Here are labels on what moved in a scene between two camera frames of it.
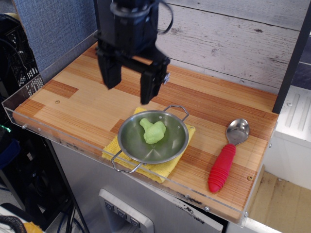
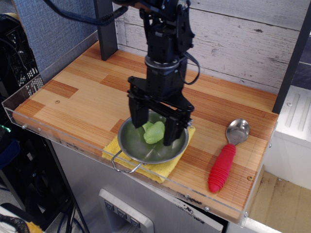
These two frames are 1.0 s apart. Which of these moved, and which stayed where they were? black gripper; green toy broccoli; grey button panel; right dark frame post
Moved: black gripper
Stayed: right dark frame post; grey button panel; green toy broccoli
